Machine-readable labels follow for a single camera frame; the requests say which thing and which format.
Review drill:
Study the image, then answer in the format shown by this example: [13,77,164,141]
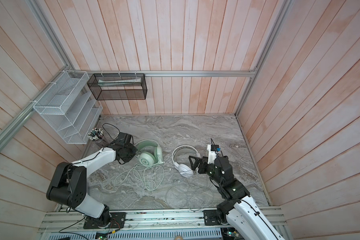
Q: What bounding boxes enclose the white headphones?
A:
[171,145,201,179]

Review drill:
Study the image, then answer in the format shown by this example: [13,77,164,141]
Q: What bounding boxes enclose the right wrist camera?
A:
[207,144,220,164]

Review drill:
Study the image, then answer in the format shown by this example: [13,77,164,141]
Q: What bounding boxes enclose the aluminium left wall rail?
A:
[0,66,72,152]

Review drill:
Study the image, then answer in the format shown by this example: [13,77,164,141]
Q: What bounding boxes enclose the black wire mesh basket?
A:
[88,73,148,101]

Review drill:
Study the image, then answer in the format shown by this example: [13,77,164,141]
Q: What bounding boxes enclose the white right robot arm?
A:
[189,156,284,240]

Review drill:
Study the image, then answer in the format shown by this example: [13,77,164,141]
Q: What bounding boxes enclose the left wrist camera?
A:
[115,132,133,146]

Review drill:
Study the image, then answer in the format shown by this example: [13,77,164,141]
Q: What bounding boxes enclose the white wire mesh shelf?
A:
[34,71,103,145]

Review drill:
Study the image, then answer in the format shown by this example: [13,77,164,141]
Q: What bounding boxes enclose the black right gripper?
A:
[191,154,224,187]

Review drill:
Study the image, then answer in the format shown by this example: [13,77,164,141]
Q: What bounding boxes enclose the aluminium wall rail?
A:
[69,70,256,77]
[0,66,72,152]

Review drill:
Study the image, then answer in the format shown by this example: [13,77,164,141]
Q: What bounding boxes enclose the mint green headphones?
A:
[135,139,164,167]

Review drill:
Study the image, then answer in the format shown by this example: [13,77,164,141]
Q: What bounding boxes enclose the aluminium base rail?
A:
[35,206,292,240]

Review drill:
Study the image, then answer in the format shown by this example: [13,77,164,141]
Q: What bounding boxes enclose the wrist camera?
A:
[115,132,133,146]
[207,144,220,164]

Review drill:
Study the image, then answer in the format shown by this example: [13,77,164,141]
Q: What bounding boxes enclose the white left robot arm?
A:
[46,133,137,228]

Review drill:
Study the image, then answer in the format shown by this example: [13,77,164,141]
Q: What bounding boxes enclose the clear cup of pencils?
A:
[87,128,109,148]

